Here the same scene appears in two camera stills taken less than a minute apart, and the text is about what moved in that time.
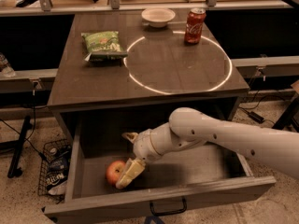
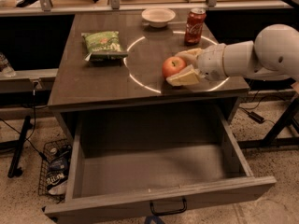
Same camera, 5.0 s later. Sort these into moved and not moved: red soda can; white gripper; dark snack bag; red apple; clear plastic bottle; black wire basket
Moved: red apple; white gripper
Not moved: dark snack bag; clear plastic bottle; red soda can; black wire basket
